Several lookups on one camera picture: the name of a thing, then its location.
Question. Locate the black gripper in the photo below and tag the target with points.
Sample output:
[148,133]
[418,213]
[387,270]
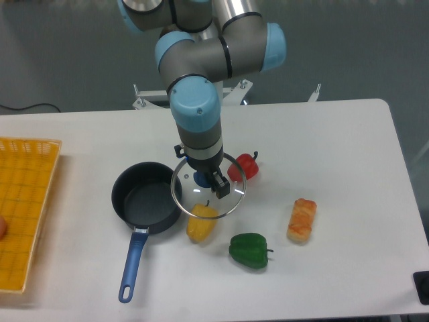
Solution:
[219,185]

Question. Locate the glass lid with blue knob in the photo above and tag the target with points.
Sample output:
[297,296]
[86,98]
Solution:
[190,187]

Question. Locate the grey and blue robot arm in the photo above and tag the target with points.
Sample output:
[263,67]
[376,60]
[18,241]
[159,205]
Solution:
[204,43]

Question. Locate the red bell pepper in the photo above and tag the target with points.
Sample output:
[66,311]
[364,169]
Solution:
[248,164]

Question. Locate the yellow bell pepper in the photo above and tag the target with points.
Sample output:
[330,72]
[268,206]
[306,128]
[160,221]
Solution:
[201,226]

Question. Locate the green bell pepper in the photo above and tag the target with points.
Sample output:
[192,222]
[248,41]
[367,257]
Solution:
[250,250]

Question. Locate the orange bread pastry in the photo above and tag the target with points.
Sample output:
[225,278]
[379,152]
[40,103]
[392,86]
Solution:
[301,220]

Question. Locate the yellow wicker basket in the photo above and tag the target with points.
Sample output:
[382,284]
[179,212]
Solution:
[28,167]

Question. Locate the black device at table corner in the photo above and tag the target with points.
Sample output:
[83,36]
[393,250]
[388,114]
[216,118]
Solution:
[421,281]

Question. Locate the dark pot with blue handle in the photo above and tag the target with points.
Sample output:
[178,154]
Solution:
[142,198]

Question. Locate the white bracket behind table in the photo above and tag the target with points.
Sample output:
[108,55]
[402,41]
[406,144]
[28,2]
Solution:
[315,94]

